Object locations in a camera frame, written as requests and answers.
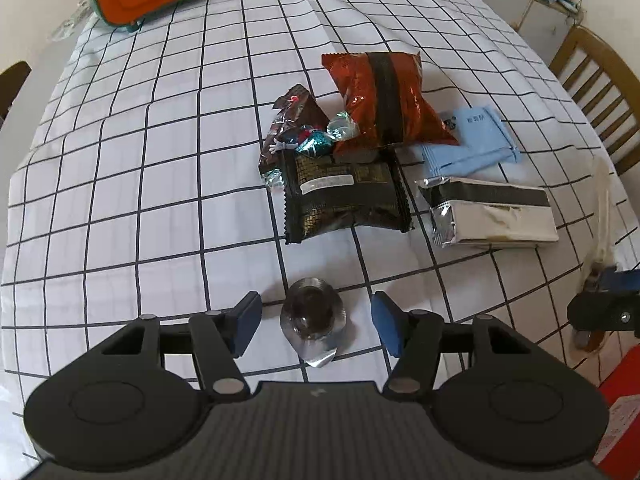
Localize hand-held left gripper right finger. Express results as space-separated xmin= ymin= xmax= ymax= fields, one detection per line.
xmin=371 ymin=291 xmax=531 ymax=401

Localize red and white cardboard box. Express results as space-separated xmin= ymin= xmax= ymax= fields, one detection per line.
xmin=592 ymin=370 xmax=640 ymax=480

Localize brown chocolate candy bag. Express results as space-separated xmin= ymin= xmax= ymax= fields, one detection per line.
xmin=258 ymin=84 xmax=331 ymax=181

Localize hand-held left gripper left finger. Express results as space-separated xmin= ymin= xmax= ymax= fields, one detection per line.
xmin=102 ymin=291 xmax=263 ymax=401

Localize white cabinet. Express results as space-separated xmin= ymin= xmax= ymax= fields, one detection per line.
xmin=450 ymin=0 xmax=601 ymax=41

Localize clear small packets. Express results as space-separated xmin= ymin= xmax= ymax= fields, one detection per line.
xmin=50 ymin=2 xmax=97 ymax=41

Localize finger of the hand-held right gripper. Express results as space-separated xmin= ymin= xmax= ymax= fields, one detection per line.
xmin=567 ymin=291 xmax=640 ymax=336
xmin=600 ymin=267 xmax=640 ymax=293

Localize white and black snack packet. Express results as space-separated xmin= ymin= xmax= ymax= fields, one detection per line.
xmin=417 ymin=176 xmax=560 ymax=250

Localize red-brown snack bag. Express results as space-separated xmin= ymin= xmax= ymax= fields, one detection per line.
xmin=321 ymin=51 xmax=461 ymax=156

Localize wooden slatted chair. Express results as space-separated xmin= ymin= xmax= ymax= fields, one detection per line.
xmin=548 ymin=25 xmax=640 ymax=176

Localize teal foil candy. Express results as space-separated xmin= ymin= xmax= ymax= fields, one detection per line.
xmin=260 ymin=167 xmax=286 ymax=191
xmin=295 ymin=127 xmax=333 ymax=158

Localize light blue packet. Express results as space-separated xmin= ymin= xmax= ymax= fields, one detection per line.
xmin=420 ymin=105 xmax=521 ymax=181

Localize silver foil candy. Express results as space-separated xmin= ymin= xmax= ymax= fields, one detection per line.
xmin=327 ymin=110 xmax=361 ymax=142

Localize white checkered tablecloth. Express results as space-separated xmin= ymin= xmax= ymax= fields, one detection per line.
xmin=0 ymin=0 xmax=632 ymax=403

